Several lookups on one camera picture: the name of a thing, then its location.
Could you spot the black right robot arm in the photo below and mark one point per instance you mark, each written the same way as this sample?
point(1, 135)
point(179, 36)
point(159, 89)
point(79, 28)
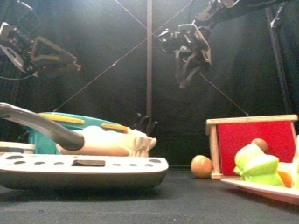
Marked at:
point(234, 8)

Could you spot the red wooden drawer box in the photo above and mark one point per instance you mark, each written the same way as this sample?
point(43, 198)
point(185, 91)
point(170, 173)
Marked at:
point(253, 134)

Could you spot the teal basket with yellow stripes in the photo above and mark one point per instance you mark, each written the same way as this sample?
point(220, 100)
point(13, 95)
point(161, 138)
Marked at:
point(62, 119)

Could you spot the black clamp at pole base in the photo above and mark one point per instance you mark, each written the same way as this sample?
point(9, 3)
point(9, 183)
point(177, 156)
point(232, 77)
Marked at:
point(145, 124)

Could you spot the cream toy food piece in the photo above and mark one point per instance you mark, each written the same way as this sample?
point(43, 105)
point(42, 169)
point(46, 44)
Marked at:
point(109, 141)

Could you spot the brown toy egg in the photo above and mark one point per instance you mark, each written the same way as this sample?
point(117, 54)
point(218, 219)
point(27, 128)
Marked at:
point(201, 166)

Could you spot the green toy vegetable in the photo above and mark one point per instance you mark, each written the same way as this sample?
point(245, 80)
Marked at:
point(260, 167)

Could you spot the orange toy food piece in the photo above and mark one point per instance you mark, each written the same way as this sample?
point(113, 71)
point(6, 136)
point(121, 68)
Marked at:
point(288, 178)

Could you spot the white plate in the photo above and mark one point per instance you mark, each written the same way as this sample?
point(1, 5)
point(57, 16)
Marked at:
point(269, 191)

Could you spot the vertical metal frame pole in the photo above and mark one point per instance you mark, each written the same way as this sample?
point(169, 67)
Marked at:
point(149, 58)

